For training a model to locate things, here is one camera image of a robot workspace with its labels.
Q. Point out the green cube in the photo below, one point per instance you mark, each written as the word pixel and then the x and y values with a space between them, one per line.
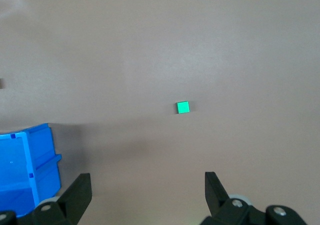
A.
pixel 183 107

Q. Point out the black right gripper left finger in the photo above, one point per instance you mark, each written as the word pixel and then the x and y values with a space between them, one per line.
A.
pixel 75 197

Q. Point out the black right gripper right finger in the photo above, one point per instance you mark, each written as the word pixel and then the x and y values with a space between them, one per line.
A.
pixel 215 197

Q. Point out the blue plastic storage bin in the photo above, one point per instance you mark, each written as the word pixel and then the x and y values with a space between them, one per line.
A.
pixel 15 165

